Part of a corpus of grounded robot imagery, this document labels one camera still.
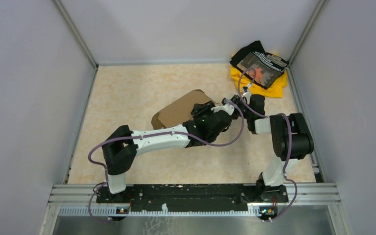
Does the brown cardboard box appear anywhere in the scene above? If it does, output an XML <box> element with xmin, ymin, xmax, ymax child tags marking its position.
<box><xmin>151</xmin><ymin>89</ymin><xmax>215</xmax><ymax>130</ymax></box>

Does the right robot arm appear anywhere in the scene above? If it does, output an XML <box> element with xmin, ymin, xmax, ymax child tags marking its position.
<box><xmin>231</xmin><ymin>95</ymin><xmax>314</xmax><ymax>202</ymax></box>

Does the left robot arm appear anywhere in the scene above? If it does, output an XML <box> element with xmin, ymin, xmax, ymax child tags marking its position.
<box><xmin>102</xmin><ymin>101</ymin><xmax>240</xmax><ymax>203</ymax></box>

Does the yellow folded cloth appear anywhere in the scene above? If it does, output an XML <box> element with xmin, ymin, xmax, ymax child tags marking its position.
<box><xmin>230</xmin><ymin>52</ymin><xmax>288</xmax><ymax>98</ymax></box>

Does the black printed folded shirt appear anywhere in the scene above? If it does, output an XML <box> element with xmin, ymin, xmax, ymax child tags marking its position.
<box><xmin>230</xmin><ymin>41</ymin><xmax>289</xmax><ymax>90</ymax></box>

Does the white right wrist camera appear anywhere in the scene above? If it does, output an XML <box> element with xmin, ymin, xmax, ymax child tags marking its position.
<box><xmin>241</xmin><ymin>83</ymin><xmax>252</xmax><ymax>100</ymax></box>

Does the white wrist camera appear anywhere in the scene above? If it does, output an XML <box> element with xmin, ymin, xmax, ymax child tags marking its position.
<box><xmin>211</xmin><ymin>103</ymin><xmax>235</xmax><ymax>116</ymax></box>
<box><xmin>241</xmin><ymin>83</ymin><xmax>252</xmax><ymax>100</ymax></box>

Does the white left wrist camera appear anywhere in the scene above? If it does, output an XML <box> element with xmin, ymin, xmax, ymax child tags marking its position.
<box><xmin>211</xmin><ymin>103</ymin><xmax>235</xmax><ymax>116</ymax></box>

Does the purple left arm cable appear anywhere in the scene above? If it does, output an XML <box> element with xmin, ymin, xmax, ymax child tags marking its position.
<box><xmin>88</xmin><ymin>99</ymin><xmax>246</xmax><ymax>224</ymax></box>

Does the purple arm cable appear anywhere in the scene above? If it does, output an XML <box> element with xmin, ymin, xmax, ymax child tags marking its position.
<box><xmin>235</xmin><ymin>67</ymin><xmax>298</xmax><ymax>222</ymax></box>
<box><xmin>88</xmin><ymin>99</ymin><xmax>246</xmax><ymax>224</ymax></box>

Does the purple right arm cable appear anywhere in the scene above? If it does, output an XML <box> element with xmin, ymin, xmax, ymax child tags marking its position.
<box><xmin>235</xmin><ymin>67</ymin><xmax>298</xmax><ymax>222</ymax></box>

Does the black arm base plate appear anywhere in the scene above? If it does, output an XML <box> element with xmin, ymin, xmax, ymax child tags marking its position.
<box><xmin>96</xmin><ymin>183</ymin><xmax>289</xmax><ymax>212</ymax></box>

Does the aluminium front rail frame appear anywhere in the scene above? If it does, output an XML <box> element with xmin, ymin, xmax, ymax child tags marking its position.
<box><xmin>47</xmin><ymin>183</ymin><xmax>341</xmax><ymax>219</ymax></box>

